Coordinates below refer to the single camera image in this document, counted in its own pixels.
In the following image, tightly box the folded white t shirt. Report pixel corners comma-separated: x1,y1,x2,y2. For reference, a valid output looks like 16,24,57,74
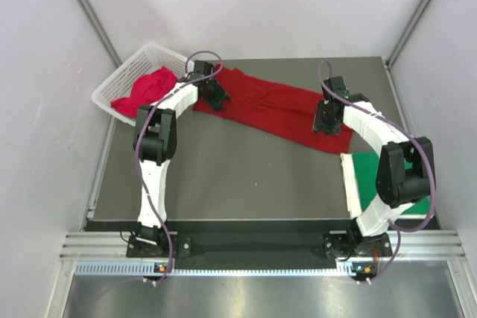
339,153,429,222

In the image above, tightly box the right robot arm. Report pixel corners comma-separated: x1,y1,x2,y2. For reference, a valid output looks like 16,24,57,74
313,77,436,255

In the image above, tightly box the folded green t shirt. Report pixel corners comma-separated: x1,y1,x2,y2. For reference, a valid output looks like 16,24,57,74
352,150,429,220

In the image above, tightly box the grey slotted cable duct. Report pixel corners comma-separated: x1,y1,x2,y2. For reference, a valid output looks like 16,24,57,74
75,261,355,277

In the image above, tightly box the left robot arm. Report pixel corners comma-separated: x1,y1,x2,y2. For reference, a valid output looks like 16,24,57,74
128,60,230,257

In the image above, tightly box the white plastic basket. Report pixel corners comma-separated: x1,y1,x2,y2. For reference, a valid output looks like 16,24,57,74
91,43,195,127

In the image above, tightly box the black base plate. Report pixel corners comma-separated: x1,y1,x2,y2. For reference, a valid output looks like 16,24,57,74
84,219,392,270

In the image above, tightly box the dark red t shirt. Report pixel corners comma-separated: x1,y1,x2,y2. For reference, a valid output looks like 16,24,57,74
192,68,353,154

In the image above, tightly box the pink red t shirt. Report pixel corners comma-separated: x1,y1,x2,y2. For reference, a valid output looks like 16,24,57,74
111,66,178,118

